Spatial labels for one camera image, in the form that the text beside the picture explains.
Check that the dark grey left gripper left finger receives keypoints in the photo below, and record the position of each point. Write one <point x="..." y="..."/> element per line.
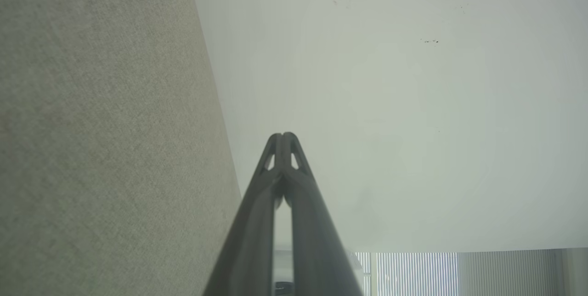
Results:
<point x="250" y="241"/>

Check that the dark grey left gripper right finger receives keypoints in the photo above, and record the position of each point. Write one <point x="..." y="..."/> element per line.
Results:
<point x="317" y="250"/>

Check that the vertical window blinds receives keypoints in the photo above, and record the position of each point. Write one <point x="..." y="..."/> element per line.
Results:
<point x="413" y="273"/>

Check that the grey fabric sofa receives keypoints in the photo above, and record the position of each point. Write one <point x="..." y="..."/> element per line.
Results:
<point x="92" y="126"/>

